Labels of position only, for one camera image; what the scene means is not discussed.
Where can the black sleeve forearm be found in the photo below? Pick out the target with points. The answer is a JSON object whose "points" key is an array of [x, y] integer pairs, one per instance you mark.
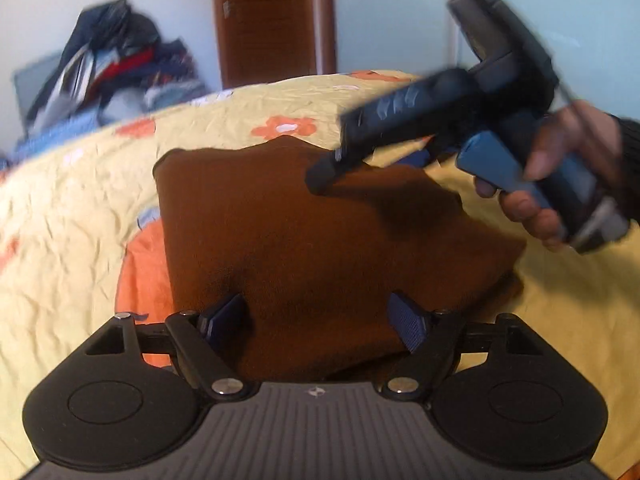
{"points": [[629, 188]]}

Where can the yellow floral bed sheet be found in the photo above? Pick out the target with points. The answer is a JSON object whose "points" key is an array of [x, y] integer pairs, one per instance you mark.
{"points": [[67, 216]]}

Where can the brown knit sweater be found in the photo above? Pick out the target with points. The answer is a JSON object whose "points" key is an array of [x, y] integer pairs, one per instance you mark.
{"points": [[317, 271]]}

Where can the brown wooden door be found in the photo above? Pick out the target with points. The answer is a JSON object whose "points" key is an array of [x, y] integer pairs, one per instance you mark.
{"points": [[272, 40]]}

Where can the pile of clothes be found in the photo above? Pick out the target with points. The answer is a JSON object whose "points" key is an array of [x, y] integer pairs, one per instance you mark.
{"points": [[112, 49]]}

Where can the person's right hand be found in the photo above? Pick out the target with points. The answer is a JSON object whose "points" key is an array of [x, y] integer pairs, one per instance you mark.
{"points": [[578, 129]]}

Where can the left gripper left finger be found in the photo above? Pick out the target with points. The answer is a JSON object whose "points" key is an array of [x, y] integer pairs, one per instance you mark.
{"points": [[203, 344]]}

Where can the grey framed panel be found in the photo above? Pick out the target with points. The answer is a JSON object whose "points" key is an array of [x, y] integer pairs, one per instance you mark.
{"points": [[28, 80]]}

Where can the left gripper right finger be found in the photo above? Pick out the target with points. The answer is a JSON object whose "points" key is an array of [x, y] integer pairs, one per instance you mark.
{"points": [[431, 339]]}

